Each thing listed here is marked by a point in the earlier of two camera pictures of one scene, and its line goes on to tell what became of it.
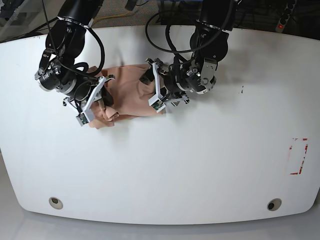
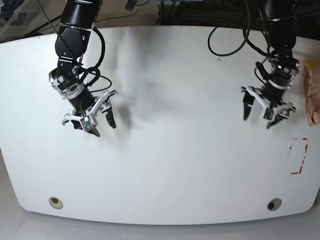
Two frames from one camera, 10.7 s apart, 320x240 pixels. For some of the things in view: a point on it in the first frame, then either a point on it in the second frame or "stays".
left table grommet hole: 55,203 stays
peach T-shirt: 126,96 → 312,91
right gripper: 176,78 → 273,93
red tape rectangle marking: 303,160 stays
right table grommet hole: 274,204 stays
